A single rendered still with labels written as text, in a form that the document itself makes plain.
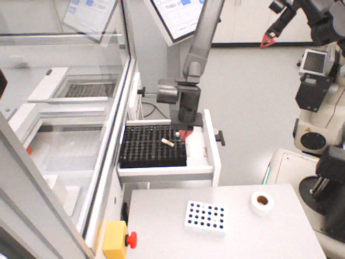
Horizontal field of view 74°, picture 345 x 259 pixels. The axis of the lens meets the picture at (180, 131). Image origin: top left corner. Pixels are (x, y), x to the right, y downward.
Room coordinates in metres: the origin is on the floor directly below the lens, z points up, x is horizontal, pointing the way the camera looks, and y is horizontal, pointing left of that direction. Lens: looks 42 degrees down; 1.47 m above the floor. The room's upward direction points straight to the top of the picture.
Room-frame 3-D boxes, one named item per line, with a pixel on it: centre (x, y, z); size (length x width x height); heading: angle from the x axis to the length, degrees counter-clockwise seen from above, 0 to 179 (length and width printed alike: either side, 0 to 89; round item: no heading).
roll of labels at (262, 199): (0.41, -0.27, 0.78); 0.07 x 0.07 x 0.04
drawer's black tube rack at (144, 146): (0.58, 0.09, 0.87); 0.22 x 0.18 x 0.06; 93
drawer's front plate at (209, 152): (0.59, -0.11, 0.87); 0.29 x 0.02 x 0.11; 3
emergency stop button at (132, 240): (0.25, 0.12, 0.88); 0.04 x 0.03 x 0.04; 3
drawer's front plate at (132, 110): (0.89, 0.20, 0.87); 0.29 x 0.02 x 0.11; 3
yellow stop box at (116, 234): (0.25, 0.16, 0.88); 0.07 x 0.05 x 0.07; 3
